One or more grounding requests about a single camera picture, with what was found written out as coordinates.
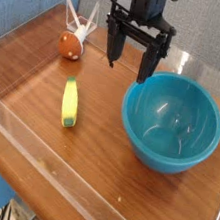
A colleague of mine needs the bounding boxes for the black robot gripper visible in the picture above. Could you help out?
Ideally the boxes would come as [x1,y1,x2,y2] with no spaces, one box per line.
[106,0,177,84]

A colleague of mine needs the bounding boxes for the brown toy mushroom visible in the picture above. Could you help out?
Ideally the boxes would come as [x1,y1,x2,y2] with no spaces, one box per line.
[58,25,87,60]

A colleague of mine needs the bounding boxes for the blue plastic bowl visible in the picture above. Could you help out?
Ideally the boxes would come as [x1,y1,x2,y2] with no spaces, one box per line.
[121,71,220,174]

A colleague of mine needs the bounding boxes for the yellow toy corn cob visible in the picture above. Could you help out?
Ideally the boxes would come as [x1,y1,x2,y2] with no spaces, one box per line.
[61,76,78,127]

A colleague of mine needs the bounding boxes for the clear acrylic table barrier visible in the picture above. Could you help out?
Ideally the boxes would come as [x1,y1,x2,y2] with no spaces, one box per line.
[0,3,220,220]

